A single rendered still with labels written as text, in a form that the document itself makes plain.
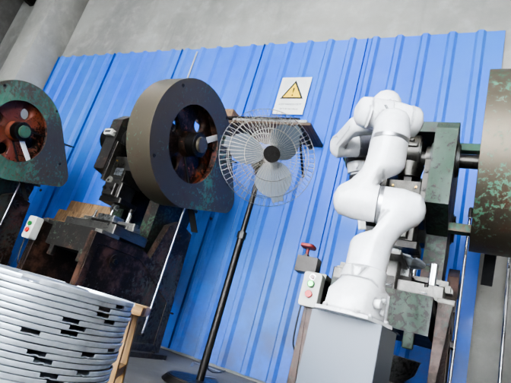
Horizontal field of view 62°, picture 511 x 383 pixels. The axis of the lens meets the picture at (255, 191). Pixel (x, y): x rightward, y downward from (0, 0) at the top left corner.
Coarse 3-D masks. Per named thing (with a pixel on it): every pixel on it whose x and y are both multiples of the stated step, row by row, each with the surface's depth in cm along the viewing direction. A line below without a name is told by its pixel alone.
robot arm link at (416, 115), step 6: (384, 90) 143; (390, 90) 143; (378, 96) 142; (384, 96) 141; (390, 96) 141; (396, 96) 142; (396, 102) 133; (402, 108) 132; (408, 108) 132; (414, 108) 133; (420, 108) 134; (408, 114) 131; (414, 114) 131; (420, 114) 132; (414, 120) 131; (420, 120) 132; (414, 126) 132; (420, 126) 132; (414, 132) 133
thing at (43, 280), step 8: (0, 264) 80; (0, 272) 61; (8, 272) 61; (16, 272) 61; (24, 272) 71; (40, 280) 61; (48, 280) 69; (56, 280) 77; (56, 288) 62; (64, 288) 62; (72, 288) 63; (80, 288) 73; (88, 296) 65; (96, 296) 65; (104, 296) 66; (112, 296) 86; (120, 304) 70; (128, 304) 72
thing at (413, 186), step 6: (390, 180) 198; (396, 180) 197; (402, 180) 196; (390, 186) 197; (396, 186) 196; (402, 186) 194; (408, 186) 193; (414, 186) 191; (420, 186) 191; (414, 192) 191; (414, 228) 185; (408, 234) 185; (414, 234) 186; (408, 240) 184; (414, 240) 189
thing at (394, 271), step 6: (396, 252) 163; (390, 258) 172; (396, 258) 170; (402, 258) 167; (390, 264) 174; (396, 264) 173; (402, 264) 177; (390, 270) 173; (396, 270) 172; (390, 276) 172; (396, 276) 171; (390, 282) 170; (396, 282) 171
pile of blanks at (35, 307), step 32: (0, 288) 60; (32, 288) 61; (0, 320) 59; (32, 320) 60; (64, 320) 64; (96, 320) 66; (128, 320) 74; (0, 352) 58; (32, 352) 61; (64, 352) 62; (96, 352) 66
